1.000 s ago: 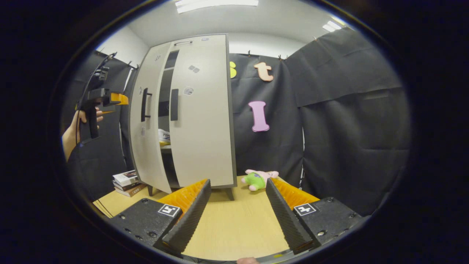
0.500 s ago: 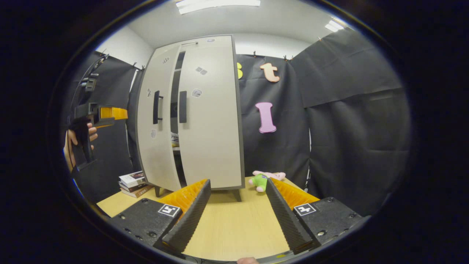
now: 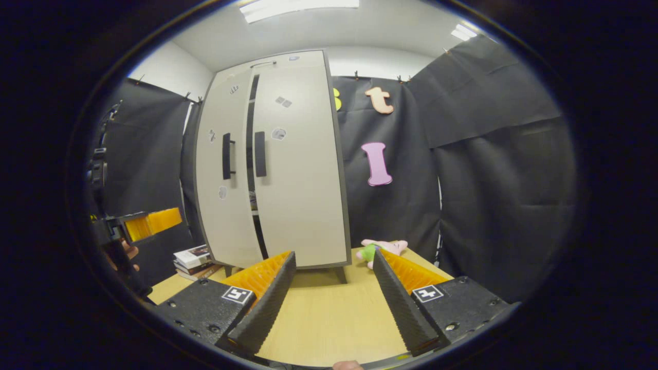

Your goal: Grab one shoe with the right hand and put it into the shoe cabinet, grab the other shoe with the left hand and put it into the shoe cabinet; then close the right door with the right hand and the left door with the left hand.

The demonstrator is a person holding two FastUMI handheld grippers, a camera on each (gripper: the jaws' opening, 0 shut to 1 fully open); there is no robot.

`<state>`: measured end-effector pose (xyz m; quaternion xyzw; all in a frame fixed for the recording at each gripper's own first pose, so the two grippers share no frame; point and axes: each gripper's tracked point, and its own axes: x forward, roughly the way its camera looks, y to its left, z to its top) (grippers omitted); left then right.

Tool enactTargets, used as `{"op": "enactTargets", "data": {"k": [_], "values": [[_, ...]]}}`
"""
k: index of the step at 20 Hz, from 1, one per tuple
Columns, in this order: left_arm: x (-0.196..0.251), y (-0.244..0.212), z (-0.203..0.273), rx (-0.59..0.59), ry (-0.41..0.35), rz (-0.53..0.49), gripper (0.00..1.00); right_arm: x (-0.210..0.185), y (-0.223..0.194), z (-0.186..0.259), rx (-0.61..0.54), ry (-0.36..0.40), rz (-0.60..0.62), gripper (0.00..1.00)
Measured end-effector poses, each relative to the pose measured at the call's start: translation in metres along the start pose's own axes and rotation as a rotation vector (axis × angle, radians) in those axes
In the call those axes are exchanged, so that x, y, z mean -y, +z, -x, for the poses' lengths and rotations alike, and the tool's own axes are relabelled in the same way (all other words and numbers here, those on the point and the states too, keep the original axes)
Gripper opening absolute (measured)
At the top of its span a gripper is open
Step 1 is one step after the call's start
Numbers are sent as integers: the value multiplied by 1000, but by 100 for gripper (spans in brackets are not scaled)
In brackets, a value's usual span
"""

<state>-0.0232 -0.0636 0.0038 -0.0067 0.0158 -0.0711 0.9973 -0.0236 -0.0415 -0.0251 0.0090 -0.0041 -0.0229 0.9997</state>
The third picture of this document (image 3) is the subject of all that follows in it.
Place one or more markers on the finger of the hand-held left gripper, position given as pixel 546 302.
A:
pixel 154 223

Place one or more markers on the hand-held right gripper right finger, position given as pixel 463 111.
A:
pixel 401 308

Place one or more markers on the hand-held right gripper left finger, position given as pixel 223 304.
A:
pixel 267 308

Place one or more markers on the white shoe cabinet door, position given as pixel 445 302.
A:
pixel 303 195
pixel 231 226

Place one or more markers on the white shoe cabinet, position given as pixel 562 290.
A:
pixel 313 56

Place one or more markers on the pink plush toy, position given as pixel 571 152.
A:
pixel 390 245

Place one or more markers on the black backdrop cloth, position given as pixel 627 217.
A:
pixel 493 195
pixel 149 154

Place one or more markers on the large ceiling light panel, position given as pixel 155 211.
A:
pixel 298 7

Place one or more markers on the small ceiling light panel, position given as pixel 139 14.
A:
pixel 464 32

